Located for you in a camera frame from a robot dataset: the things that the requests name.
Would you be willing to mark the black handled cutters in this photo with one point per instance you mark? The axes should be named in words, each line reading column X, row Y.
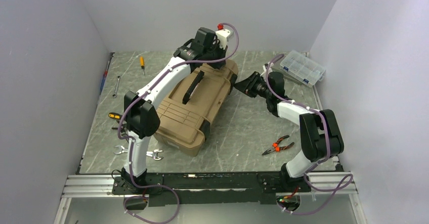
column 122, row 128

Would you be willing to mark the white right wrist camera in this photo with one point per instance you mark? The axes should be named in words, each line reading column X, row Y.
column 263, row 73

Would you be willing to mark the small ratchet ring wrench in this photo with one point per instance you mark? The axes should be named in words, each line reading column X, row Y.
column 114, row 95

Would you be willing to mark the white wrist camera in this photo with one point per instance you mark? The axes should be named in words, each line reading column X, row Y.
column 263, row 73
column 223, row 35

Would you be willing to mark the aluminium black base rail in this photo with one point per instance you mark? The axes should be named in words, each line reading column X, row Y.
column 205, row 188

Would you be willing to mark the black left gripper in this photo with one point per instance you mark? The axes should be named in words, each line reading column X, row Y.
column 222, row 53

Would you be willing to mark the blue red tool at wall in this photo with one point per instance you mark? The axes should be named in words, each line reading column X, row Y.
column 104, row 76

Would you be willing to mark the silver combination wrench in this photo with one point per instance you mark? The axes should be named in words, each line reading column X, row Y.
column 119, row 149

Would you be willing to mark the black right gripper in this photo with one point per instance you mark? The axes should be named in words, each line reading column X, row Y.
column 247, row 84

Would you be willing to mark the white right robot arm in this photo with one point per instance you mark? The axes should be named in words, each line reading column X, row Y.
column 319, row 131

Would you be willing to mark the all-yellow handled screwdriver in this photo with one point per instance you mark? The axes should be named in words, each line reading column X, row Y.
column 142, row 64

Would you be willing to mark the orange handled pliers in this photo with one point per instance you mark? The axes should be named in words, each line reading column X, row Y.
column 276, row 147

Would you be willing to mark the yellow handled screwdriver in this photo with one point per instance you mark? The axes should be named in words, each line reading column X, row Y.
column 115, row 116

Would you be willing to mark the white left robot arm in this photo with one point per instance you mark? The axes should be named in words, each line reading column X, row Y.
column 140, row 116

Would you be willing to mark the clear compartment organizer box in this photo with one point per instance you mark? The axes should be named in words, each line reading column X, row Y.
column 302, row 68

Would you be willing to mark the tan plastic toolbox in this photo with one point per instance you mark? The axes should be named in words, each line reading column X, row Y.
column 188, row 111

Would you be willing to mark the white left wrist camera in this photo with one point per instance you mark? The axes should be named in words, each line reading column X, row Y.
column 223, row 35

